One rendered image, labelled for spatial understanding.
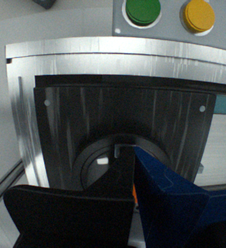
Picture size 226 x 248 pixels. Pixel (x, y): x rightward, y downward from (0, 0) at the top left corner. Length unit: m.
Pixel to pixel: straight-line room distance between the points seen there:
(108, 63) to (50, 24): 0.18
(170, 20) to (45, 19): 0.23
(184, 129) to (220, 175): 0.20
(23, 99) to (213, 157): 0.35
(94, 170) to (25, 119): 0.13
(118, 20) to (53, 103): 0.13
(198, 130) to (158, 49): 0.12
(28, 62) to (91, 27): 0.14
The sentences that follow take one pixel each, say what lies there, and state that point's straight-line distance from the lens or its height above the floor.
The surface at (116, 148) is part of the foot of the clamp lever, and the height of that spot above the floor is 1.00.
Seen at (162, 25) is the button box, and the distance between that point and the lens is 0.20.
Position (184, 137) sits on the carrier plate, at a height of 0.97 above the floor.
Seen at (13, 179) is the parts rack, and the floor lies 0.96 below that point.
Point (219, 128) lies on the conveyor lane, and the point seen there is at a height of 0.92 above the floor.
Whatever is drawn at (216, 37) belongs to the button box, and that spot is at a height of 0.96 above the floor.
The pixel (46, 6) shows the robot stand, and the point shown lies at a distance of 0.33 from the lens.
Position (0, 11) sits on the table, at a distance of 0.41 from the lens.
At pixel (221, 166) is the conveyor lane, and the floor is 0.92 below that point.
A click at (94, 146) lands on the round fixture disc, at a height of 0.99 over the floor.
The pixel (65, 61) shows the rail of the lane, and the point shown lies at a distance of 0.20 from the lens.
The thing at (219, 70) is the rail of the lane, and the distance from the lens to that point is 0.23.
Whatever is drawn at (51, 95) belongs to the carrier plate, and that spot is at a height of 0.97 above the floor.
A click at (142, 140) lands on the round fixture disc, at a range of 0.18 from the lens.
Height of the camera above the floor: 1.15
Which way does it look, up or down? 71 degrees down
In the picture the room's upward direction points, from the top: 174 degrees counter-clockwise
